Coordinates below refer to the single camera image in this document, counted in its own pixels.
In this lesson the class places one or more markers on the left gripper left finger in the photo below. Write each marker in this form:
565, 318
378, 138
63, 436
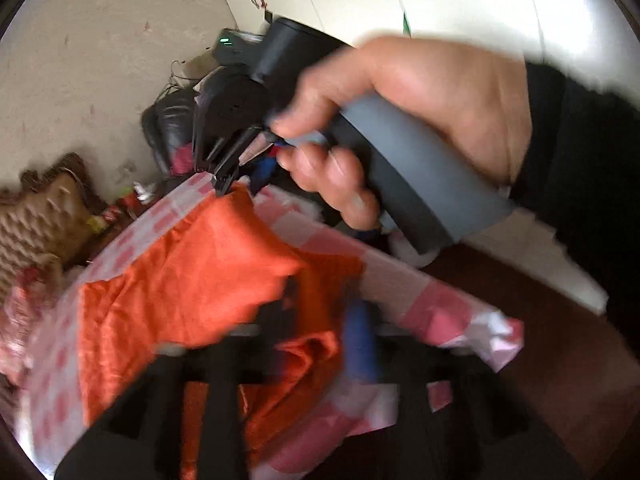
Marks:
140, 435

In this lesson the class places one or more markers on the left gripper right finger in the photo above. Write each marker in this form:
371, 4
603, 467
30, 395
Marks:
455, 417

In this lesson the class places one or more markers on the orange pants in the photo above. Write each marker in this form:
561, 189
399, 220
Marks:
210, 272

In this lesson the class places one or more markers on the right forearm dark sleeve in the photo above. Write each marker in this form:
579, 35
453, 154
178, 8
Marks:
580, 176

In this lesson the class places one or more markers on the right hand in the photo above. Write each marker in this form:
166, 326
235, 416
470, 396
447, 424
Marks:
477, 99

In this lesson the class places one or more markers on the beige massager on armchair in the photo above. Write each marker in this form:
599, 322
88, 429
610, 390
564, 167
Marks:
197, 68

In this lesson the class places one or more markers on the pink checkered table cover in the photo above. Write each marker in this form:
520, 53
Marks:
52, 419

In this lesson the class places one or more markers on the black leather armchair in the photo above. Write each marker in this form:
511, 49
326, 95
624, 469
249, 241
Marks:
168, 124

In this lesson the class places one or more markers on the maroon cushion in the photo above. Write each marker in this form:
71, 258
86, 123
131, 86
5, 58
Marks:
182, 160

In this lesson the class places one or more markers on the red box on nightstand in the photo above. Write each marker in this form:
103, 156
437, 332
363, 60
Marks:
127, 206

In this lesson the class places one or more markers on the floral folded quilt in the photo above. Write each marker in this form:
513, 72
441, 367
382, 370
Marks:
33, 293

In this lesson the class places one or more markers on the tufted brown headboard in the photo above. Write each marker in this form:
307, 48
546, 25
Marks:
48, 215

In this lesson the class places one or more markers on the white wardrobe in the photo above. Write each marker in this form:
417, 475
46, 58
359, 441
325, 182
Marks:
429, 190

